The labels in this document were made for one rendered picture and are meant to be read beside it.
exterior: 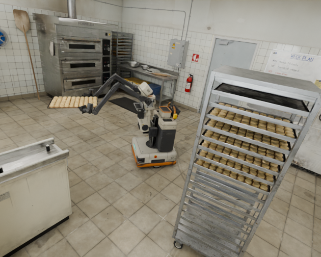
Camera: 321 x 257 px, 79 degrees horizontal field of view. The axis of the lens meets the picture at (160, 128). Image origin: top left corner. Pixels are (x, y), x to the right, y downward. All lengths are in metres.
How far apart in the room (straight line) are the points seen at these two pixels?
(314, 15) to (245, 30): 1.23
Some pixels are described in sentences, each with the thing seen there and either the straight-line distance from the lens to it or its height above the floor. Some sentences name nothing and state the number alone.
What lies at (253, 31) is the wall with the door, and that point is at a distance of 5.26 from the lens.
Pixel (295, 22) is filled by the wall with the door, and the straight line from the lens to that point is 5.13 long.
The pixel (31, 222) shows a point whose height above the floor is 0.29.
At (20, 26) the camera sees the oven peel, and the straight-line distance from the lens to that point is 5.97.
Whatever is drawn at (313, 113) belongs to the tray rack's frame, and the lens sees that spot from 1.41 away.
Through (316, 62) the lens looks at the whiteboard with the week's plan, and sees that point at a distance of 5.05.
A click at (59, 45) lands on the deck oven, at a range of 5.28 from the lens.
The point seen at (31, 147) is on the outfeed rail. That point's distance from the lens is 2.23.
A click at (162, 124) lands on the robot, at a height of 0.78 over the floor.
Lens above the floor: 2.01
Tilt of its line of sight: 26 degrees down
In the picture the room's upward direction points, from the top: 8 degrees clockwise
